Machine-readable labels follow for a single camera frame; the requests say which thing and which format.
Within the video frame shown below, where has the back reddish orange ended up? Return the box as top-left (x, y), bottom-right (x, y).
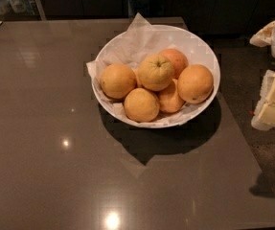
top-left (160, 48), bottom-right (189, 79)

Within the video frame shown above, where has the white bowl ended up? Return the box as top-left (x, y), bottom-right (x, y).
top-left (91, 24), bottom-right (221, 129)

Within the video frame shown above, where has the white paper liner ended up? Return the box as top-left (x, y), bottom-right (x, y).
top-left (86, 14), bottom-right (198, 128)

